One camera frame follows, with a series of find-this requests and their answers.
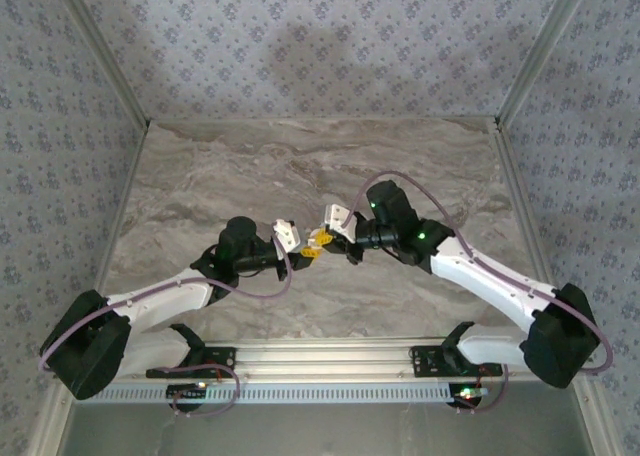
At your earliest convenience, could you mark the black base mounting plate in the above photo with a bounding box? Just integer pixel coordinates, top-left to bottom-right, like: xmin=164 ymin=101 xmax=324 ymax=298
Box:
xmin=146 ymin=344 xmax=238 ymax=380
xmin=409 ymin=344 xmax=504 ymax=378

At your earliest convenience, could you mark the aluminium frame post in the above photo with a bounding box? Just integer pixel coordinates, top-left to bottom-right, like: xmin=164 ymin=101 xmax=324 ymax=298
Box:
xmin=48 ymin=0 xmax=152 ymax=127
xmin=496 ymin=0 xmax=600 ymax=127

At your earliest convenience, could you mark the black controller board with LED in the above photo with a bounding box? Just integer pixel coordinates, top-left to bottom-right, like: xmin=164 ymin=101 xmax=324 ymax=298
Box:
xmin=166 ymin=383 xmax=210 ymax=413
xmin=448 ymin=383 xmax=490 ymax=410

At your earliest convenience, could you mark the aluminium table side rail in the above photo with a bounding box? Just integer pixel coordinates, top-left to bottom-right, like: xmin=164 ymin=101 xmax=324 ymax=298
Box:
xmin=492 ymin=120 xmax=554 ymax=292
xmin=92 ymin=120 xmax=151 ymax=297

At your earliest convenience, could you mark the grey metal shelf panel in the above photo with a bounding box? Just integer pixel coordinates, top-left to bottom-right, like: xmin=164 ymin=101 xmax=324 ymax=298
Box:
xmin=59 ymin=403 xmax=599 ymax=456

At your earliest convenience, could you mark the aluminium mounting rail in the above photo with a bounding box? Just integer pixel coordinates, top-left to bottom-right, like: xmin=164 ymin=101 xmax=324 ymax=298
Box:
xmin=119 ymin=336 xmax=526 ymax=383

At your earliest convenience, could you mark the grey slotted cable duct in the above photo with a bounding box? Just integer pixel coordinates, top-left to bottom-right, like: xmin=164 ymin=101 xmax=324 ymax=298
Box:
xmin=87 ymin=381 xmax=457 ymax=406

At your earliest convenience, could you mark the short aluminium frame strut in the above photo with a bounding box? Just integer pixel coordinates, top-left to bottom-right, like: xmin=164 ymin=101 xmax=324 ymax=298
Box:
xmin=27 ymin=395 xmax=76 ymax=456
xmin=572 ymin=383 xmax=624 ymax=456

